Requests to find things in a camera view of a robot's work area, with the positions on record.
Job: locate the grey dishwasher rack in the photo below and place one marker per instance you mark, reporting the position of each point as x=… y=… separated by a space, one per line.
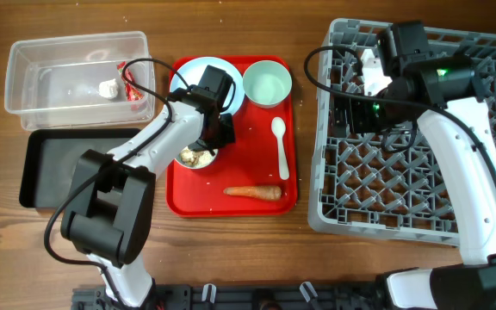
x=375 y=187

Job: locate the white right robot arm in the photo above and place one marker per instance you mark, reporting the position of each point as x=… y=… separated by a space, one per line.
x=444 y=100

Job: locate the large white plate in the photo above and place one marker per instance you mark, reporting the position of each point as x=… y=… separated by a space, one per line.
x=192 y=71

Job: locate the black plastic tray bin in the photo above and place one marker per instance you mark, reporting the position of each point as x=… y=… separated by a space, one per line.
x=51 y=158

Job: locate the red serving tray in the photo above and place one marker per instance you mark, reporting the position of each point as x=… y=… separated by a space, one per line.
x=243 y=179

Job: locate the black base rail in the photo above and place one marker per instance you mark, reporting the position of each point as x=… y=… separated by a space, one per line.
x=345 y=295

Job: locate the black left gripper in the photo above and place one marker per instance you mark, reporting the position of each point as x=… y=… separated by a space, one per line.
x=215 y=140

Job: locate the red candy wrapper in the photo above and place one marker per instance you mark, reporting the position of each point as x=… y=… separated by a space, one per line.
x=132 y=93

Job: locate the small bowl with food scraps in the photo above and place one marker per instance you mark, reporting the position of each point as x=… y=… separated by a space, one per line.
x=196 y=159

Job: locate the white tissue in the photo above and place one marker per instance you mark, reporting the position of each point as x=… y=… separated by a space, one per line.
x=108 y=89

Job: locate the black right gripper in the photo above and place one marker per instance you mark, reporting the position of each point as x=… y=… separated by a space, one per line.
x=344 y=115

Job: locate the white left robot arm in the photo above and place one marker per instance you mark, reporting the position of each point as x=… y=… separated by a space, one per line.
x=107 y=215

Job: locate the clear plastic bin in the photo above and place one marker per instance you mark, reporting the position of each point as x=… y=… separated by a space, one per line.
x=53 y=82

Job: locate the orange carrot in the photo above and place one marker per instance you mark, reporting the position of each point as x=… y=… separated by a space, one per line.
x=264 y=193

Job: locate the pale green bowl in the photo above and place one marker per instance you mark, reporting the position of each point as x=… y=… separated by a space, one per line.
x=267 y=83

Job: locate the white plastic spoon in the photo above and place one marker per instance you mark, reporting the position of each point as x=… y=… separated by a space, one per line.
x=278 y=128

